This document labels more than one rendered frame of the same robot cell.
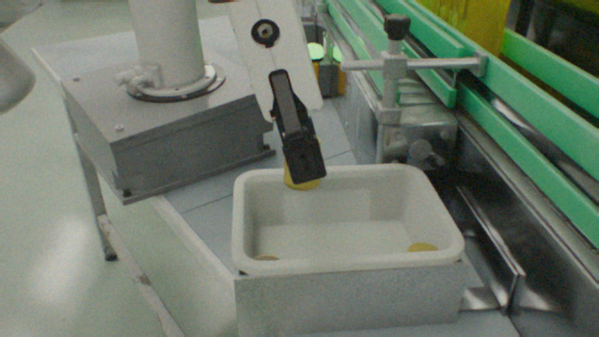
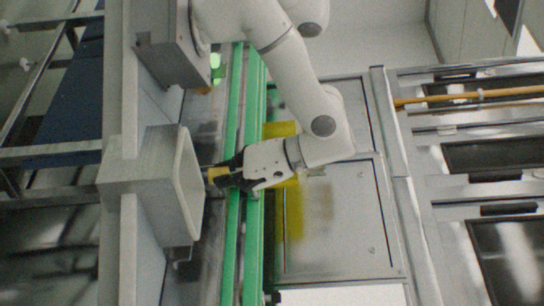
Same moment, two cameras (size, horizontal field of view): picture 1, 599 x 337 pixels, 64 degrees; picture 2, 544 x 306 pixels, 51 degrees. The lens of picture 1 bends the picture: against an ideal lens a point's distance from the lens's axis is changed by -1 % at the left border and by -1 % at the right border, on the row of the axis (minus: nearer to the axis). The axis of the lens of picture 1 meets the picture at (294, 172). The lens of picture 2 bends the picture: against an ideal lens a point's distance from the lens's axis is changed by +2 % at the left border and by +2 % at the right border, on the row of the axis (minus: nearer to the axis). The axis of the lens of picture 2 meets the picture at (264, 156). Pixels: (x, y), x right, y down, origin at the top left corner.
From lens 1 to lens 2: 0.93 m
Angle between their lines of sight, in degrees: 44
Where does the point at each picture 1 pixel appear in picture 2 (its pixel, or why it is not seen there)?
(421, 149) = (210, 187)
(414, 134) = not seen: hidden behind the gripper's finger
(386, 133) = not seen: hidden behind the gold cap
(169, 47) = not seen: hidden behind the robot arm
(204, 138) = (176, 69)
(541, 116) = (251, 238)
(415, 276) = (184, 231)
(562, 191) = (231, 259)
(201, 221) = (141, 100)
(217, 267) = (136, 135)
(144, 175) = (152, 52)
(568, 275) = (210, 278)
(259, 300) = (159, 186)
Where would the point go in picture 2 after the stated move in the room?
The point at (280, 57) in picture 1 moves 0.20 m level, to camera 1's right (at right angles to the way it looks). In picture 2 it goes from (270, 180) to (281, 246)
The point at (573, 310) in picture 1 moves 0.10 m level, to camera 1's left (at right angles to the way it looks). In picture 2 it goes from (200, 286) to (190, 256)
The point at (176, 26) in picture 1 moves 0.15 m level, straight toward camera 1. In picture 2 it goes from (238, 38) to (236, 82)
